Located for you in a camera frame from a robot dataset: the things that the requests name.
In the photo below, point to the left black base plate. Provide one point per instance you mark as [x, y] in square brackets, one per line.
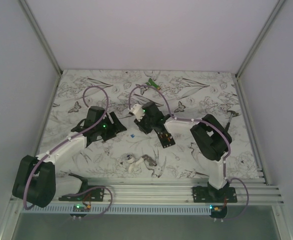
[92, 194]

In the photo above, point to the perforated grey cable duct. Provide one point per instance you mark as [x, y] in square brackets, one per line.
[119, 209]

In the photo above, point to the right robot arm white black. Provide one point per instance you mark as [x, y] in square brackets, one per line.
[210, 136]

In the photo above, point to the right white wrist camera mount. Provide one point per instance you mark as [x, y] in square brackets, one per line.
[138, 111]

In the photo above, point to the right aluminium corner post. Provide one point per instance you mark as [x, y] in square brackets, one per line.
[261, 36]

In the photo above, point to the green spray nozzle toy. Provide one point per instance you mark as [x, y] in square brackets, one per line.
[152, 83]

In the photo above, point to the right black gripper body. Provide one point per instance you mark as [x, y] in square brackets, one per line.
[145, 125]

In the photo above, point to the white pipe fitting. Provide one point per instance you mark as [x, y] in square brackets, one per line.
[132, 164]

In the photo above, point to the aluminium rail frame front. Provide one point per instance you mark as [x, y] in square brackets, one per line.
[179, 190]

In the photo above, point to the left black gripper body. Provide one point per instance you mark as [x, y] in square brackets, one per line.
[105, 129]

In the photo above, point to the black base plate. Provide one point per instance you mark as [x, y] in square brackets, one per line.
[92, 194]
[209, 194]

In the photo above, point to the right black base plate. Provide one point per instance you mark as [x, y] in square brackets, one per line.
[209, 194]

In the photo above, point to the small circuit board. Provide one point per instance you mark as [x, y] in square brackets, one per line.
[217, 208]
[79, 208]

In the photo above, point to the aluminium corner post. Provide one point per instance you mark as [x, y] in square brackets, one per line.
[39, 34]
[261, 36]

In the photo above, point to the right small circuit board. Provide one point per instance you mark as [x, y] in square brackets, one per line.
[217, 208]

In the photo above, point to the grey metal bracket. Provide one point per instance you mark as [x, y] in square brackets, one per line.
[149, 162]

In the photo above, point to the floral printed table mat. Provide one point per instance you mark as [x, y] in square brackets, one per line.
[187, 94]

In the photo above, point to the small grey hammer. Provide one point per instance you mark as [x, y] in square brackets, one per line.
[232, 115]

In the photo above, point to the left aluminium corner post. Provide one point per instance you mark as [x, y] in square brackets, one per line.
[39, 34]

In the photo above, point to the left small circuit board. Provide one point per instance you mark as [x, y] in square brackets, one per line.
[79, 208]

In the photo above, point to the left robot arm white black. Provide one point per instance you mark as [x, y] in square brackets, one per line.
[37, 182]

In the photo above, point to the black fuse box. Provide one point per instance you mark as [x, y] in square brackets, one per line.
[166, 139]

